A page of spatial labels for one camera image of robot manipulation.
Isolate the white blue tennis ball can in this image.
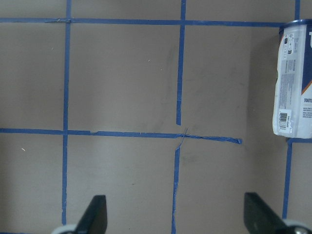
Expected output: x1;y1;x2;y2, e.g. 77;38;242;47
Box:
273;19;312;139

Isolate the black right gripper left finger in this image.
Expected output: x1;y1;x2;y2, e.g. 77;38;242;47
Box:
76;195;108;234

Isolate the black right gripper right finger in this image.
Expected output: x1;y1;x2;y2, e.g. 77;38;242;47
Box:
244;192;288;234

